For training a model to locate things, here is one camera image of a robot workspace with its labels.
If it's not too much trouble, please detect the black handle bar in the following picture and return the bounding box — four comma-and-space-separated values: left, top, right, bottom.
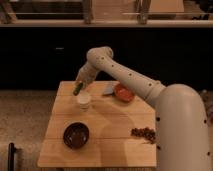
7, 143, 16, 171

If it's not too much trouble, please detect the green pepper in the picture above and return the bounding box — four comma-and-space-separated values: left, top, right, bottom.
73, 82, 83, 96

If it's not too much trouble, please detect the dark brown bowl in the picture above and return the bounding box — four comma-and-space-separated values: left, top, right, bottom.
63, 122, 89, 149

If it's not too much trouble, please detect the orange bowl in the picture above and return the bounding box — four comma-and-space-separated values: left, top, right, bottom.
114, 83, 135, 102

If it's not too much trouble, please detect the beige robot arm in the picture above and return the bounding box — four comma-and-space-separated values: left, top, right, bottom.
76, 46, 212, 171

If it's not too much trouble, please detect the wooden shelf rail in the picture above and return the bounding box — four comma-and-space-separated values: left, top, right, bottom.
0, 20, 213, 28

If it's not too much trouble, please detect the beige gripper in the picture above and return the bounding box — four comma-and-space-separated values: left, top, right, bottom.
75, 62, 99, 88

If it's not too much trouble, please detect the grey cloth piece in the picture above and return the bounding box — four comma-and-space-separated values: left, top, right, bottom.
102, 84, 114, 96

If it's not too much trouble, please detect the white paper cup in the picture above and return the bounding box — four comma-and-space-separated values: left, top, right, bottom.
77, 92, 91, 109

